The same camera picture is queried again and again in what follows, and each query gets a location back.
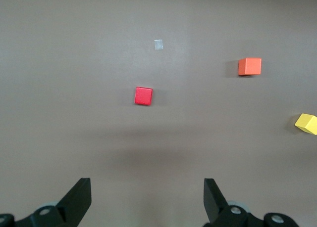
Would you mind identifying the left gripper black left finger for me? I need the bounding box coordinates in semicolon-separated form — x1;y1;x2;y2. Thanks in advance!
0;178;93;227

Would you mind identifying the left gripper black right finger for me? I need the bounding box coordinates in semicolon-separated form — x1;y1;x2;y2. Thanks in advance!
203;178;299;227

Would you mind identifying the red wooden block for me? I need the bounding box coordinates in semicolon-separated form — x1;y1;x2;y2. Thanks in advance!
134;87;153;106

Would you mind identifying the yellow wooden block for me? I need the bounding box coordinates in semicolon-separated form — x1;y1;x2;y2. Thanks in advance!
294;113;317;136

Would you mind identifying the orange wooden block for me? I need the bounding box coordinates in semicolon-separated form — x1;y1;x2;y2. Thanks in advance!
238;57;262;77

